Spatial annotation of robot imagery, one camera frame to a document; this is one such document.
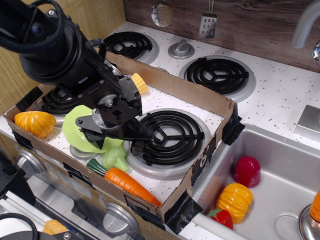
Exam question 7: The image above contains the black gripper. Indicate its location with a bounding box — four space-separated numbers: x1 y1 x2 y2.
58 46 153 156

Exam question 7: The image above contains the light green toy broccoli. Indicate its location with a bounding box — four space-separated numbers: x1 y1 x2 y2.
102 145 129 172

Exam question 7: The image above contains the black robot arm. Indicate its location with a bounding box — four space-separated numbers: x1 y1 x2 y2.
0 0 154 156

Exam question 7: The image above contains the orange toy carrot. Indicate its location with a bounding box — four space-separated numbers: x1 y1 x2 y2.
86 158 162 207

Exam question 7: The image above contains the silver stove knob under plate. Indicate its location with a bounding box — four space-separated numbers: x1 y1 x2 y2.
69 145 100 161

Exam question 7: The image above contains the light green plastic plate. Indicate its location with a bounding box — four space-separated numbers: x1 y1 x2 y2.
62 105 124 153

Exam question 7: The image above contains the yellow toy corn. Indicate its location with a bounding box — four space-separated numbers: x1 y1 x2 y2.
130 73 149 95

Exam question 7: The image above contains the front right black burner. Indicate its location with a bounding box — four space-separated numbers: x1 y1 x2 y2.
135 109 206 166

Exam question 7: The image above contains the front left black burner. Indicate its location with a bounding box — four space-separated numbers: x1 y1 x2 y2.
40 87 80 115

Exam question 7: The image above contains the silver oven knob right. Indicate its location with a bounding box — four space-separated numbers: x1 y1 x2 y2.
102 202 139 238

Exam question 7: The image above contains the silver oven knob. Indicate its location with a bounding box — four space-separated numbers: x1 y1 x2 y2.
17 149 47 179
102 202 139 238

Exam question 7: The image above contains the orange toy pumpkin on stove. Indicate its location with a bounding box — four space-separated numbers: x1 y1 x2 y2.
14 111 57 139

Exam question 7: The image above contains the cardboard fence with black tape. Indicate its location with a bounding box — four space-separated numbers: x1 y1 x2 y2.
4 52 237 240

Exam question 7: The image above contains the silver oven knob left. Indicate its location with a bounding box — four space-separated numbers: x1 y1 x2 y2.
17 149 47 179

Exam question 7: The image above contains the orange toy piece bottom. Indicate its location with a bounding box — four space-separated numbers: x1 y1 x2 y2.
42 219 68 236

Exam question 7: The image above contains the silver stove knob back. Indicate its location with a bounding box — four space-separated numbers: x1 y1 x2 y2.
167 39 195 60

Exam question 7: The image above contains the back right black burner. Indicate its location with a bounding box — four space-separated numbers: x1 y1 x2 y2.
185 57 250 95

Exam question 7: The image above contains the red toy strawberry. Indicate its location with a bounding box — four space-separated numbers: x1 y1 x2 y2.
206 208 234 230

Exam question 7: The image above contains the orange toy pumpkin in sink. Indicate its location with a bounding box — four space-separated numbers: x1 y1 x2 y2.
215 183 254 224

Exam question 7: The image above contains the dark red toy vegetable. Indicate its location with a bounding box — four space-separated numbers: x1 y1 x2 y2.
233 155 261 188

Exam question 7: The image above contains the hanging silver strainer ladle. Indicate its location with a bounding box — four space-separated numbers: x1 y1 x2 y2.
151 0 173 28

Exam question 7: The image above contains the hanging silver slotted spatula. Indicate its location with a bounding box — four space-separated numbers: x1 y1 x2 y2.
198 0 218 39

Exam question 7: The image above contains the silver sink basin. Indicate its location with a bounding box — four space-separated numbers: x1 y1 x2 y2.
191 124 320 240

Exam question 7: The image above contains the orange toy in sink corner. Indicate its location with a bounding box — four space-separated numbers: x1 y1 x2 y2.
309 191 320 222

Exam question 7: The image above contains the silver sink drain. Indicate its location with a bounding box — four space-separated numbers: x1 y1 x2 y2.
298 204 320 240

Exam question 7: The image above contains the silver faucet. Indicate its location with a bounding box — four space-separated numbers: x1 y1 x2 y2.
291 0 320 49

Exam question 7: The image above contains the black cable bottom left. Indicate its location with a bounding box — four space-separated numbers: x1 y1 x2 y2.
0 212 39 240

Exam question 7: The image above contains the silver faucet base plate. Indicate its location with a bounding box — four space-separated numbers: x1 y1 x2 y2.
294 105 320 142

